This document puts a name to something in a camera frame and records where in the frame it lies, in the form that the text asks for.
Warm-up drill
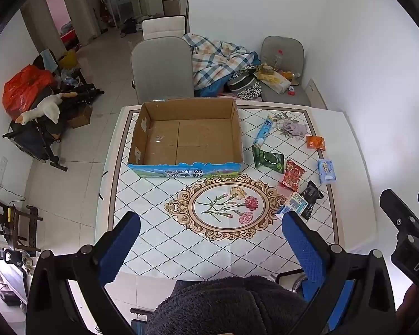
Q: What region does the grey fabric chair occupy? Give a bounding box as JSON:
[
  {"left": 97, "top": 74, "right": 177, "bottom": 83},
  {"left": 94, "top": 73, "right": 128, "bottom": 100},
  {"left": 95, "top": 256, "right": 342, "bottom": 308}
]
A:
[{"left": 131, "top": 36, "right": 194, "bottom": 104}]

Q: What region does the green snack packet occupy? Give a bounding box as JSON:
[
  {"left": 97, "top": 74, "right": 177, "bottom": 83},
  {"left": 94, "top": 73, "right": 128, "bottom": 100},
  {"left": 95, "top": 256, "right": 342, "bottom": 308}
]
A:
[{"left": 252, "top": 146, "right": 285, "bottom": 174}]

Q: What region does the grey armchair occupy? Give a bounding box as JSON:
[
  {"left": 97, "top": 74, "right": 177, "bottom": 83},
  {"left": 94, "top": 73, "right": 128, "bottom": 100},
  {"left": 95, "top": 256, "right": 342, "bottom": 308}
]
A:
[{"left": 260, "top": 35, "right": 310, "bottom": 107}]

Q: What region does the black stroller frame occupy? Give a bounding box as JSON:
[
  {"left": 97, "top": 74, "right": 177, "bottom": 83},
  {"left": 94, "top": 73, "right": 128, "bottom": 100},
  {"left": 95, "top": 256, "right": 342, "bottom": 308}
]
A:
[{"left": 2, "top": 83, "right": 105, "bottom": 172}]

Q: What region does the yellow snack bag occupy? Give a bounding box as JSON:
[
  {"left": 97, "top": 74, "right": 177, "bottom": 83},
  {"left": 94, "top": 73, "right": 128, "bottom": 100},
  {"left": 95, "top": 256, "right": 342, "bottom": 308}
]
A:
[{"left": 254, "top": 71, "right": 291, "bottom": 95}]

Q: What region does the orange snack packet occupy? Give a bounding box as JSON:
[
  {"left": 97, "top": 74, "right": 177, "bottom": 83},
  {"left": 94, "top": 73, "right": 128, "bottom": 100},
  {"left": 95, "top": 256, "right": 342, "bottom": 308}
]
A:
[{"left": 306, "top": 135, "right": 325, "bottom": 151}]

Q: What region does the open cardboard box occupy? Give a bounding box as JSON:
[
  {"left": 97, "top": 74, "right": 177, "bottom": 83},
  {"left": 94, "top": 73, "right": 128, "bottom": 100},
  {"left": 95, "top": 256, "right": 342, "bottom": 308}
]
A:
[{"left": 128, "top": 98, "right": 244, "bottom": 178}]

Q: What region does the small cardboard box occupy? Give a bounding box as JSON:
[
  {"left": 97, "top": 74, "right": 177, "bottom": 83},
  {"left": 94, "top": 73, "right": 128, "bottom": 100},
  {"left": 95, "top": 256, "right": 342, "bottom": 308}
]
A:
[{"left": 68, "top": 105, "right": 93, "bottom": 129}]

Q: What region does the plastic bottle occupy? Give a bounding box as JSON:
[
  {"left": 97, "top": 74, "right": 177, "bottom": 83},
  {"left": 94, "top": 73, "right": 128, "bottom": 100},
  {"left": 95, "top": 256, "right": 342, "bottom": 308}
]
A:
[{"left": 273, "top": 49, "right": 283, "bottom": 70}]

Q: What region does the blue tube snack packet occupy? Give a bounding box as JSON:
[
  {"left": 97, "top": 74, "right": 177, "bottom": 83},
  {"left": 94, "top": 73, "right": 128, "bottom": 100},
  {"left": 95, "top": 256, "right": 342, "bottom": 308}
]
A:
[{"left": 253, "top": 116, "right": 273, "bottom": 149}]

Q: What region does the zebra pattern bag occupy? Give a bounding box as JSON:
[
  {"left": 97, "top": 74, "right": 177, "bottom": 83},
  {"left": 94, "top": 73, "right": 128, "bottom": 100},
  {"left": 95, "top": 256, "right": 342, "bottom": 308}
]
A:
[{"left": 225, "top": 72, "right": 262, "bottom": 101}]

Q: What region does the plaid blanket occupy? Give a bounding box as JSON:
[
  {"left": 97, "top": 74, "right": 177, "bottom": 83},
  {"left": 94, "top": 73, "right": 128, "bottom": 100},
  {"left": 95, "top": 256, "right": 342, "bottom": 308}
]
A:
[{"left": 182, "top": 33, "right": 259, "bottom": 91}]

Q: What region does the white goose plush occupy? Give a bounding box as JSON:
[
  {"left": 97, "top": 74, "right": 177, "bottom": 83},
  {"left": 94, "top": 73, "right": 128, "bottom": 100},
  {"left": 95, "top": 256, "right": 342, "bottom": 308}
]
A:
[{"left": 15, "top": 92, "right": 78, "bottom": 126}]

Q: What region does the red snack packet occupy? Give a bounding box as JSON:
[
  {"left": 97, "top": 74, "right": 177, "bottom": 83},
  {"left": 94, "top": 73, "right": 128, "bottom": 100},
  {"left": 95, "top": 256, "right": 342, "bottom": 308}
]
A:
[{"left": 280, "top": 159, "right": 306, "bottom": 191}]

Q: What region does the white chair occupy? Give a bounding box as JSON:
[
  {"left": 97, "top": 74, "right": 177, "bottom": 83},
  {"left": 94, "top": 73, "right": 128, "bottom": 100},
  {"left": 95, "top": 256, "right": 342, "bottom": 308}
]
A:
[{"left": 142, "top": 15, "right": 185, "bottom": 40}]

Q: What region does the orange plastic bag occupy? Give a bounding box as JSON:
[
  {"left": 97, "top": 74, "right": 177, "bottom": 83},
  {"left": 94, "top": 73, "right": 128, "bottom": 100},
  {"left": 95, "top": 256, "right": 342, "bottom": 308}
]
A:
[{"left": 2, "top": 64, "right": 56, "bottom": 120}]

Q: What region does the blue white snack packet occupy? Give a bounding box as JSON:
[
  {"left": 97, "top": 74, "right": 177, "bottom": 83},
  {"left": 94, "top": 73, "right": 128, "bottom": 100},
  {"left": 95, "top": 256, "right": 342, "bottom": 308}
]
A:
[{"left": 276, "top": 192, "right": 309, "bottom": 219}]

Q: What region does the black snack packet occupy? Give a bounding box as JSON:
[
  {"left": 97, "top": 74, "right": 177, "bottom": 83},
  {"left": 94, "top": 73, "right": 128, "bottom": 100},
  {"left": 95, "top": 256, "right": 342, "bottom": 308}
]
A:
[{"left": 300, "top": 181, "right": 324, "bottom": 220}]

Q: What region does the black fleece hat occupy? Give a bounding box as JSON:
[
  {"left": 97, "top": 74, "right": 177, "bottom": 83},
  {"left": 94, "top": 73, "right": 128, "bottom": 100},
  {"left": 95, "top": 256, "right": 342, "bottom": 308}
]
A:
[{"left": 146, "top": 276, "right": 306, "bottom": 335}]

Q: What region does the light blue tissue packet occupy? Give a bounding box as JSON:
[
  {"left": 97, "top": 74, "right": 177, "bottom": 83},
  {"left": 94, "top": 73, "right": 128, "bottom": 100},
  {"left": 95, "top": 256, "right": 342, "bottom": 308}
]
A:
[{"left": 318, "top": 159, "right": 337, "bottom": 185}]

